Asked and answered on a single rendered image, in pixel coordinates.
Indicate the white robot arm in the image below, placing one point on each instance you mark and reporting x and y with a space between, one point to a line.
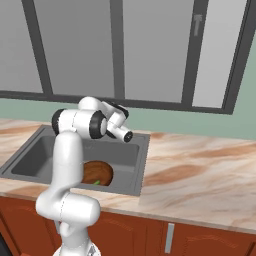
68 163

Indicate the grey sink basin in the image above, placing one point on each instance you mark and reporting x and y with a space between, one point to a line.
125 158

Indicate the brown wooden bowl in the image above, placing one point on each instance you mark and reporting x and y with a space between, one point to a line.
98 170

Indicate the green lemon wedge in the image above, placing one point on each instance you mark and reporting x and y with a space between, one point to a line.
96 182

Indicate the red-brown base cabinet door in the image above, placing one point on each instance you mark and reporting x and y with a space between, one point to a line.
21 220
133 236
213 245

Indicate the black appliance panel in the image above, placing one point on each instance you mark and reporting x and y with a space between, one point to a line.
4 248

